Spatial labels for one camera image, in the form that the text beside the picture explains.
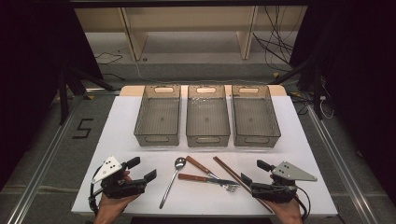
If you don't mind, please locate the black overhead frame bar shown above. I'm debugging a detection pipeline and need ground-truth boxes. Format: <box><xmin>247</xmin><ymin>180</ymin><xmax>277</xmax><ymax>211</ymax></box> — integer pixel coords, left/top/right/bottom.
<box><xmin>68</xmin><ymin>0</ymin><xmax>312</xmax><ymax>8</ymax></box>

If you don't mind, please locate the white table mat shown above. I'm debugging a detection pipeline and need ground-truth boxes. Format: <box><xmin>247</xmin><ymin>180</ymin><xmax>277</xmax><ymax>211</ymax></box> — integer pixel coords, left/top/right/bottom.
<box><xmin>71</xmin><ymin>94</ymin><xmax>339</xmax><ymax>217</ymax></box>

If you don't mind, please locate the left hand-held gripper black cable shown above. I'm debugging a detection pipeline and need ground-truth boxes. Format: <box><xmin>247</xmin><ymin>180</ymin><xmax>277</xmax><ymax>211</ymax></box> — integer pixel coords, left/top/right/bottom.
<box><xmin>88</xmin><ymin>163</ymin><xmax>106</xmax><ymax>217</ymax></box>

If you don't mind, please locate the short aluminium rail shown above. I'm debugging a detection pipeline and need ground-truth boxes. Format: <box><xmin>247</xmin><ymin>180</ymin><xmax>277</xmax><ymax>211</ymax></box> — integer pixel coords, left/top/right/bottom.
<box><xmin>84</xmin><ymin>88</ymin><xmax>121</xmax><ymax>96</ymax></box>

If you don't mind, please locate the thin white floor cable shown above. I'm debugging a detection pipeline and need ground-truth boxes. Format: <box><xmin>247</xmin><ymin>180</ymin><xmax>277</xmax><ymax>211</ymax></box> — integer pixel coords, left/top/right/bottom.
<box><xmin>117</xmin><ymin>46</ymin><xmax>176</xmax><ymax>83</ymax></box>

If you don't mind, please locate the black metal stand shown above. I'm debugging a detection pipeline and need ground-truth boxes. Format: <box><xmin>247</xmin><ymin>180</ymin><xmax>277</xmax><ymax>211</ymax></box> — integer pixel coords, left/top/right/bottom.
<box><xmin>56</xmin><ymin>65</ymin><xmax>117</xmax><ymax>126</ymax></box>
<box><xmin>266</xmin><ymin>54</ymin><xmax>326</xmax><ymax>121</ymax></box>

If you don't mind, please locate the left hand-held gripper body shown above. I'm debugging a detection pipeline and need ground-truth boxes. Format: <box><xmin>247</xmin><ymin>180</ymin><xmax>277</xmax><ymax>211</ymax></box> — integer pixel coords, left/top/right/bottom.
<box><xmin>92</xmin><ymin>155</ymin><xmax>148</xmax><ymax>200</ymax></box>

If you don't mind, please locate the wooden handled fork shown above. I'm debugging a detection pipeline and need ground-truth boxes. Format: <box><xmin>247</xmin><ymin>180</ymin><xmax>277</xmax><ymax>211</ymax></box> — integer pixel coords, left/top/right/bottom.
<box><xmin>185</xmin><ymin>155</ymin><xmax>240</xmax><ymax>193</ymax></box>

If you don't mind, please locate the black curtain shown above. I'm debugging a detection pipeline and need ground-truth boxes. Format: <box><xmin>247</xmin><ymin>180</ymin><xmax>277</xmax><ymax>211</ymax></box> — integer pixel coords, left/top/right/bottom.
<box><xmin>289</xmin><ymin>0</ymin><xmax>396</xmax><ymax>197</ymax></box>
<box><xmin>0</xmin><ymin>0</ymin><xmax>105</xmax><ymax>190</ymax></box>

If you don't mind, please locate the hand-held gripper black cable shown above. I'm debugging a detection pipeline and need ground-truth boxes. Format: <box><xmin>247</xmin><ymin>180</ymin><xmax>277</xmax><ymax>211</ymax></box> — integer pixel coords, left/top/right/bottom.
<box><xmin>88</xmin><ymin>163</ymin><xmax>106</xmax><ymax>217</ymax></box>
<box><xmin>293</xmin><ymin>185</ymin><xmax>312</xmax><ymax>222</ymax></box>

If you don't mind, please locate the smoky transparent plastic bin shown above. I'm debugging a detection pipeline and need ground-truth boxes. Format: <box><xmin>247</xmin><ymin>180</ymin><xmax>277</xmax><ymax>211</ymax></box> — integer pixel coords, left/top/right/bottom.
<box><xmin>185</xmin><ymin>84</ymin><xmax>232</xmax><ymax>148</ymax></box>
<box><xmin>231</xmin><ymin>84</ymin><xmax>282</xmax><ymax>148</ymax></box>
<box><xmin>134</xmin><ymin>84</ymin><xmax>182</xmax><ymax>147</ymax></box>

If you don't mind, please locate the steel spoon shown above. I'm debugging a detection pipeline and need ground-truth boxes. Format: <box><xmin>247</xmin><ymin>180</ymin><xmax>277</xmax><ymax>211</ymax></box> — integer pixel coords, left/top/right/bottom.
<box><xmin>159</xmin><ymin>157</ymin><xmax>187</xmax><ymax>210</ymax></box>

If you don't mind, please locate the thin black floor cable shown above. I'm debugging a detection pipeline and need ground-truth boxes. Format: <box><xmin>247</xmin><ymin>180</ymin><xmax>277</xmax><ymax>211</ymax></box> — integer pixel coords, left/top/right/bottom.
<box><xmin>93</xmin><ymin>50</ymin><xmax>124</xmax><ymax>65</ymax></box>

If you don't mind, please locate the light wooden shelf unit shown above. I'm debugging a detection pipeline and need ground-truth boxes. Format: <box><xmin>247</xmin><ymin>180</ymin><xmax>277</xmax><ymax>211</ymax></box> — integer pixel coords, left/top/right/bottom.
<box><xmin>74</xmin><ymin>6</ymin><xmax>308</xmax><ymax>62</ymax></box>

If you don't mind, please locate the long aluminium floor rail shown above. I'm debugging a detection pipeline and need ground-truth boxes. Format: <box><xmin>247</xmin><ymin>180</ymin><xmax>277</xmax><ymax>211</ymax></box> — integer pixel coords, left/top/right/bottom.
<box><xmin>6</xmin><ymin>102</ymin><xmax>80</xmax><ymax>224</ymax></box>
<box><xmin>306</xmin><ymin>104</ymin><xmax>380</xmax><ymax>224</ymax></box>

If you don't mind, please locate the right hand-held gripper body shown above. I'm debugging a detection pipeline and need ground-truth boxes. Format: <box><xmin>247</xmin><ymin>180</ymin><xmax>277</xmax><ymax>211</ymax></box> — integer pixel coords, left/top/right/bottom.
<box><xmin>250</xmin><ymin>161</ymin><xmax>318</xmax><ymax>204</ymax></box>

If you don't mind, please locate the right hand-held gripper black cable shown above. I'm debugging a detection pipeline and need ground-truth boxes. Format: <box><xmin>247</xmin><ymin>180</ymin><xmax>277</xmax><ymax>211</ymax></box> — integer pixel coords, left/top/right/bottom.
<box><xmin>293</xmin><ymin>185</ymin><xmax>312</xmax><ymax>222</ymax></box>

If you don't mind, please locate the bundle of black cables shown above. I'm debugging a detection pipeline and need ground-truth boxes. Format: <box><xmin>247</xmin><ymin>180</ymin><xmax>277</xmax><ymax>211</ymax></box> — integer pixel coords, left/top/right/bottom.
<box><xmin>252</xmin><ymin>6</ymin><xmax>296</xmax><ymax>73</ymax></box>

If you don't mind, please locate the person's left hand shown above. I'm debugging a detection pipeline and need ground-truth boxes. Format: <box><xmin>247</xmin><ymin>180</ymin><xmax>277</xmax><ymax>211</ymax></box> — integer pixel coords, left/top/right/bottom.
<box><xmin>94</xmin><ymin>192</ymin><xmax>141</xmax><ymax>218</ymax></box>

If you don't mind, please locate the person's right hand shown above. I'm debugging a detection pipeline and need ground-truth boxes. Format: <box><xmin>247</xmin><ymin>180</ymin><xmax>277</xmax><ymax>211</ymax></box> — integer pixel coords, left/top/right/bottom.
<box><xmin>264</xmin><ymin>195</ymin><xmax>304</xmax><ymax>224</ymax></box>

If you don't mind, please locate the white plug with cable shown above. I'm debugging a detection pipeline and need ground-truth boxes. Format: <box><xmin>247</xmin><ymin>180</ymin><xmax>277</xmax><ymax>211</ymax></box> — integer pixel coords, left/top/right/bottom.
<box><xmin>318</xmin><ymin>94</ymin><xmax>336</xmax><ymax>121</ymax></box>

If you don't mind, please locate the brown wooden chopstick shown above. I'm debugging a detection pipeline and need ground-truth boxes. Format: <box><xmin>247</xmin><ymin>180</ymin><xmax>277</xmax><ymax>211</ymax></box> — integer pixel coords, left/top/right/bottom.
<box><xmin>214</xmin><ymin>156</ymin><xmax>275</xmax><ymax>214</ymax></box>
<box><xmin>212</xmin><ymin>157</ymin><xmax>274</xmax><ymax>215</ymax></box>

